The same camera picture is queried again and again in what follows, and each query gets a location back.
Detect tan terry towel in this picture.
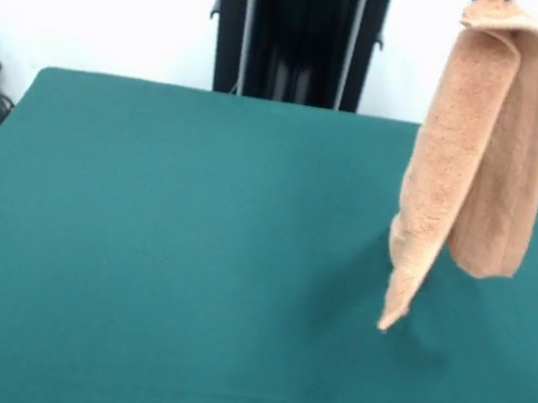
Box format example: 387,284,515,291
374,0,538,351

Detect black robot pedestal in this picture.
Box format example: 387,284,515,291
199,0,415,119

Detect dark green table cloth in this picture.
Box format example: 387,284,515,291
0,59,538,403

